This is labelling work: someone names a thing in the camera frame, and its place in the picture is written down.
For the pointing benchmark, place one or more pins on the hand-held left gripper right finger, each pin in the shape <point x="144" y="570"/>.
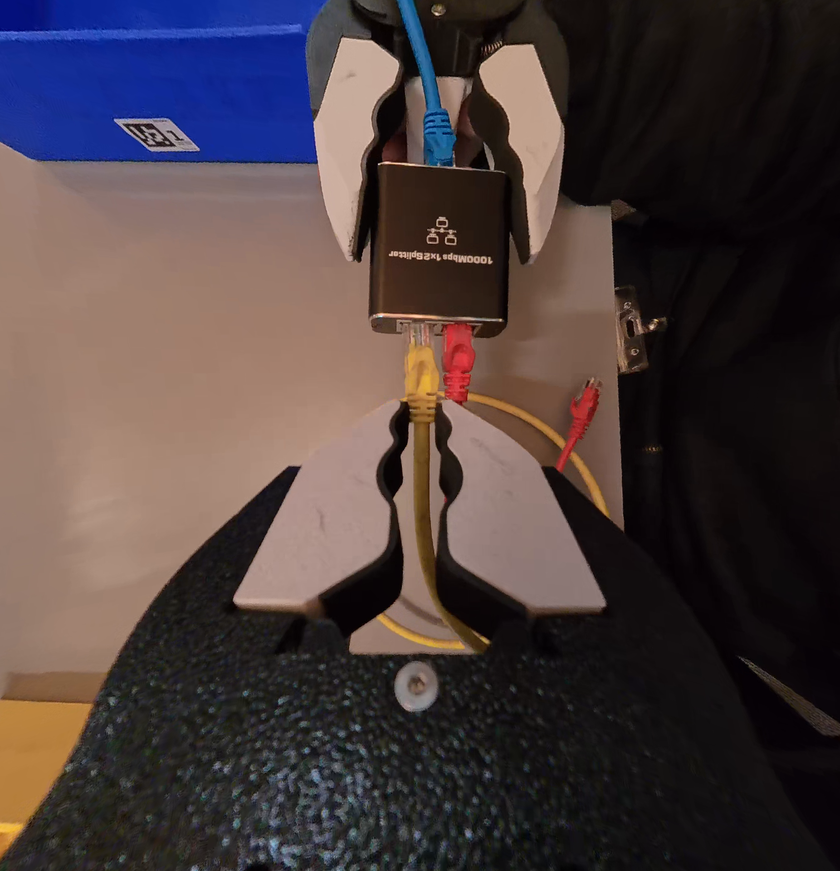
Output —
<point x="522" y="531"/>

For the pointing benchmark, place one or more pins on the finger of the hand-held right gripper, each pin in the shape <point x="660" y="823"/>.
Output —
<point x="348" y="122"/>
<point x="532" y="136"/>

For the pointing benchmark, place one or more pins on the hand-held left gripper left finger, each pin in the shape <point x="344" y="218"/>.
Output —
<point x="325" y="524"/>

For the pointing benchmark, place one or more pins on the black ethernet splitter box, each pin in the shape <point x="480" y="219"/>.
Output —
<point x="437" y="286"/>

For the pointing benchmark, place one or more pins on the blue plastic bin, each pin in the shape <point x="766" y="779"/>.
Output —
<point x="154" y="81"/>

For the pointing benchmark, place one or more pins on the grey desk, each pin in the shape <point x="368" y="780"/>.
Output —
<point x="154" y="340"/>

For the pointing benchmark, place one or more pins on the metal bracket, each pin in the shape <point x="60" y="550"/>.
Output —
<point x="631" y="333"/>

